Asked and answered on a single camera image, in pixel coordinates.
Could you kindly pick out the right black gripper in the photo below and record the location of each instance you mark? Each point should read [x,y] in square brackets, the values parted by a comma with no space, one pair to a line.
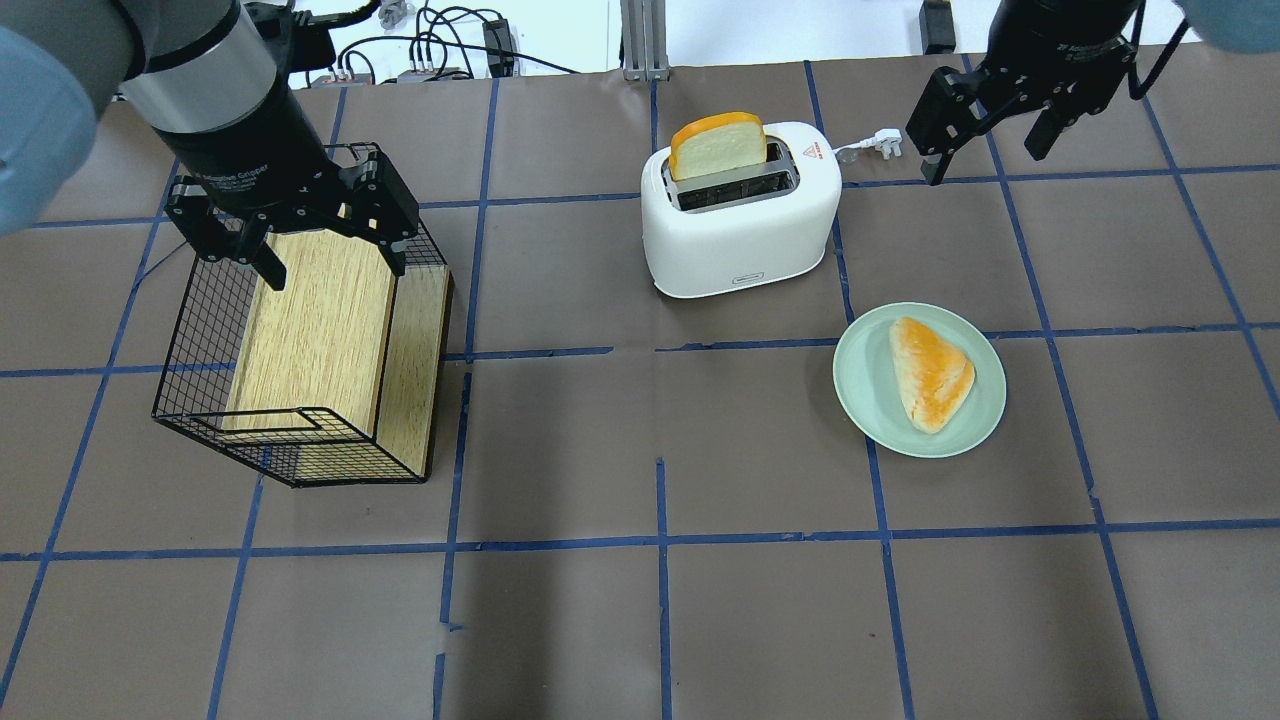
[1062,47]

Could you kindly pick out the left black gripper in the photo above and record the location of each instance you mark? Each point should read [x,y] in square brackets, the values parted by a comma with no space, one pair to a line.
[243,147]

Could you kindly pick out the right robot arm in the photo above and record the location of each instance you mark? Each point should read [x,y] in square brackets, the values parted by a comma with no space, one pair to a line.
[1240,27]

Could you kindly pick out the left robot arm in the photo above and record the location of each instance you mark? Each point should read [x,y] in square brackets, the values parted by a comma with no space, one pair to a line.
[212,79]

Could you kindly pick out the toast slice in toaster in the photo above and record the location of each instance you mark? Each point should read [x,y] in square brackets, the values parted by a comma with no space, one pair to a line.
[726,141]

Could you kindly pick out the white two-slot toaster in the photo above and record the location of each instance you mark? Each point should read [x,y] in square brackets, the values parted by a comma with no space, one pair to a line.
[744,227]

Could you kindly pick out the black power adapter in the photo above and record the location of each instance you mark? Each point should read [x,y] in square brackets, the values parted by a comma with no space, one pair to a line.
[500,48]

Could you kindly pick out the triangular bread on plate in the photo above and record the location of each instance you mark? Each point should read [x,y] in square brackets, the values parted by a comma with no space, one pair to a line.
[933,377]

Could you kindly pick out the light green round plate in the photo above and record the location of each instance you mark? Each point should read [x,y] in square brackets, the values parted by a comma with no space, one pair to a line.
[866,386]

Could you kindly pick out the black wire basket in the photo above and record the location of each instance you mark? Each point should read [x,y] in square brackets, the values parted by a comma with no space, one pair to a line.
[201,361]

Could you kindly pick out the aluminium frame post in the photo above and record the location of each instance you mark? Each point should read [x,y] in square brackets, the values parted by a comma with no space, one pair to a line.
[643,45]

